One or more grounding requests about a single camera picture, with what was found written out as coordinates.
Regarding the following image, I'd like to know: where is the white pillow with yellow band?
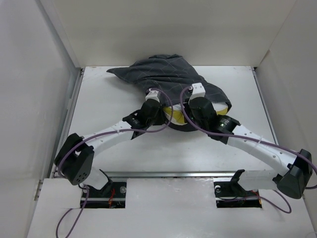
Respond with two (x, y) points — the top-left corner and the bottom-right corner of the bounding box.
(163, 100), (228, 126)

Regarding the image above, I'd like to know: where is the dark grey checked pillowcase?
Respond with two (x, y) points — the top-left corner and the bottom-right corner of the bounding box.
(106, 53), (233, 133)

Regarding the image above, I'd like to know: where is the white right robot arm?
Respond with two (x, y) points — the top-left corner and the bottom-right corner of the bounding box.
(188, 97), (313, 199)

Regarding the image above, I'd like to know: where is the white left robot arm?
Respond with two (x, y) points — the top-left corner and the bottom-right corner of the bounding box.
(54, 99), (162, 197)

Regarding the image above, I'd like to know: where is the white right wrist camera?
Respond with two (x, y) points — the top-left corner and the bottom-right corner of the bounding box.
(189, 83), (206, 101)

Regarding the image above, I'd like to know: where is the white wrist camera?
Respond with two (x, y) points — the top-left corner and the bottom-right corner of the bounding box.
(189, 83), (206, 101)
(145, 89), (160, 102)

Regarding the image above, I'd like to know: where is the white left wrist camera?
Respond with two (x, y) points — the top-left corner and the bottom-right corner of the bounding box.
(145, 89), (160, 102)

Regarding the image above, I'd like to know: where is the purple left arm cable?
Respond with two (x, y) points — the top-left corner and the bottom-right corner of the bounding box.
(53, 88), (174, 238)

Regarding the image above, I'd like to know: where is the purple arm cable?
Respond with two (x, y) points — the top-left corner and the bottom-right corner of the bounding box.
(179, 85), (317, 214)
(53, 88), (174, 238)

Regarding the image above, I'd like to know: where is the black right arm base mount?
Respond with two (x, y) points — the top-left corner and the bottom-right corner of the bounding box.
(213, 170), (262, 208)

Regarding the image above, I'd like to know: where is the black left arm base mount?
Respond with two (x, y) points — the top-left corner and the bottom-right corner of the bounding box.
(78, 169), (127, 209)

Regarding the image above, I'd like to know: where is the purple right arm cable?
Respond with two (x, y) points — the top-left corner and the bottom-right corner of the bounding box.
(179, 85), (317, 214)

